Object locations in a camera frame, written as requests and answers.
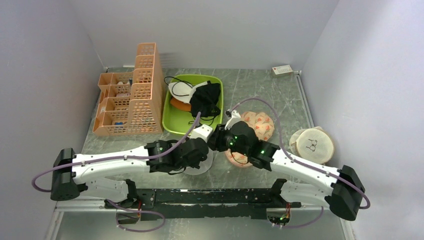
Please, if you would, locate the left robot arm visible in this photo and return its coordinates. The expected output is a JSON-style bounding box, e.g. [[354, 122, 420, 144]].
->
[[50, 138, 213, 208]]

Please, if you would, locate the orange plastic organizer basket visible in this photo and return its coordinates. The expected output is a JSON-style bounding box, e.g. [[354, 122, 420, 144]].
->
[[92, 42, 166, 137]]

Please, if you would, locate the green plastic tray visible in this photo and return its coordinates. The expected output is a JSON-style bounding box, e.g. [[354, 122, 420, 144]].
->
[[162, 74, 224, 135]]

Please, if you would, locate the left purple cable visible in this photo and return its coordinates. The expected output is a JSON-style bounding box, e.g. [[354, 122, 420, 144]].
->
[[31, 111, 202, 194]]

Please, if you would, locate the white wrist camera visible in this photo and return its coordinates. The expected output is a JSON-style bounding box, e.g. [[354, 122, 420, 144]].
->
[[189, 124, 214, 143], [224, 110, 241, 130]]

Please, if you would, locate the white small box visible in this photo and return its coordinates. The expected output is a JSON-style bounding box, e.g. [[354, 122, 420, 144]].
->
[[271, 64, 294, 77]]

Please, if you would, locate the orange bra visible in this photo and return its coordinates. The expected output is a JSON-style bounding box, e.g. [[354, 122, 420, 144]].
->
[[170, 97, 191, 112]]

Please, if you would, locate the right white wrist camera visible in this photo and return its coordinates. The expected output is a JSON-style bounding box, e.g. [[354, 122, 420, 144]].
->
[[224, 110, 241, 130]]

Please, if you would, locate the black bra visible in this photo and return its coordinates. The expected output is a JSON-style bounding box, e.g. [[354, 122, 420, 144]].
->
[[189, 81, 221, 126]]

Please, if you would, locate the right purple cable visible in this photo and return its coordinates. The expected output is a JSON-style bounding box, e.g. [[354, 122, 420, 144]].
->
[[228, 97, 371, 210]]

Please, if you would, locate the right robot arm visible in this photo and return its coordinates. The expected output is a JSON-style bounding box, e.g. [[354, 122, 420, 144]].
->
[[207, 121, 366, 221]]

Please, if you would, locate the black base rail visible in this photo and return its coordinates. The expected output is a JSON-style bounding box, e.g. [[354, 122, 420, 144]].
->
[[117, 188, 301, 220]]

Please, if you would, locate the beige round laundry bag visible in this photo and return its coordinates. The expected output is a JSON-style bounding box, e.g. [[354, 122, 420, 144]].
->
[[289, 126, 336, 165]]

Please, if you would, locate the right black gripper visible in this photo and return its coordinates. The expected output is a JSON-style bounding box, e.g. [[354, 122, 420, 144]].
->
[[205, 123, 250, 157]]

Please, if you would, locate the purple cable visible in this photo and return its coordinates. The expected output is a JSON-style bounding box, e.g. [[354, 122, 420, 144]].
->
[[228, 97, 371, 210], [31, 111, 202, 194]]

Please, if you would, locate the white bra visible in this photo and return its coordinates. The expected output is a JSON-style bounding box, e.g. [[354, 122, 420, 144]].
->
[[164, 76, 210, 103]]

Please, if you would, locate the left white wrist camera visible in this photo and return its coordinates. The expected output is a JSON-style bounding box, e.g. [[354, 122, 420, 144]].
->
[[189, 124, 214, 143]]

